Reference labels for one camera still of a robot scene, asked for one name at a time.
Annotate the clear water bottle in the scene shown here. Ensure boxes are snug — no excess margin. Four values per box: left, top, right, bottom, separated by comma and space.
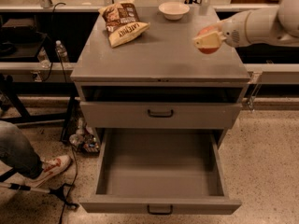
56, 40, 69, 63

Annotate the white bowl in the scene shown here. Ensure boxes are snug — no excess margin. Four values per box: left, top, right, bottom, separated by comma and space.
159, 2, 190, 21

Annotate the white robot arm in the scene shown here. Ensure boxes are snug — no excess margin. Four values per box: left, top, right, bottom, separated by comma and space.
193, 0, 299, 54

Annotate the black white stand leg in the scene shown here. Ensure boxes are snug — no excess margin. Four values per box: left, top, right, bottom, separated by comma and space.
0, 168, 79, 210

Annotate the black table frame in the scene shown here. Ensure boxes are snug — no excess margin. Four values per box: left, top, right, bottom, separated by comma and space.
0, 31, 78, 143

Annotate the chips bag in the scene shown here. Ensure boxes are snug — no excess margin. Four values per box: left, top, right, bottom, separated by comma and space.
99, 0, 150, 48

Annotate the white red sneaker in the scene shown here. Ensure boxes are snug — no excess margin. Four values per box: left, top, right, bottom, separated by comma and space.
25, 155, 71, 188

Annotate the closed grey upper drawer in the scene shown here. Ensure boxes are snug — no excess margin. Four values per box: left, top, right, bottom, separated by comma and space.
80, 102, 241, 129

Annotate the black cable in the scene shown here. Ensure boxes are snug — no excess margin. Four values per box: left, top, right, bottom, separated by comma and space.
46, 2, 78, 224

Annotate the grey drawer cabinet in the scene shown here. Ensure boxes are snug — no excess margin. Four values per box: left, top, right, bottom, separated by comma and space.
71, 7, 249, 142

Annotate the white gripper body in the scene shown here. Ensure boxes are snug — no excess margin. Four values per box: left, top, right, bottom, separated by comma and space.
221, 11, 250, 48

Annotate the pile of small clutter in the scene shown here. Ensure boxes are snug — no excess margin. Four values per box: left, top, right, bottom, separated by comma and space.
69, 118, 100, 153

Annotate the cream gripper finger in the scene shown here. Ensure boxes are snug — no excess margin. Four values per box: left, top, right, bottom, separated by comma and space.
193, 31, 226, 49
210, 20, 231, 32

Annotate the red apple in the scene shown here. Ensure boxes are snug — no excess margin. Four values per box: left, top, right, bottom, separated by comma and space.
198, 26, 220, 54

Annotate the open grey bottom drawer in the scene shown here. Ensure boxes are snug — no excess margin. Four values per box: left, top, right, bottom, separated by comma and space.
80, 129, 241, 216

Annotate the jeans leg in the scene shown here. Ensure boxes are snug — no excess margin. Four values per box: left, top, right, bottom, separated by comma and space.
0, 121, 43, 179

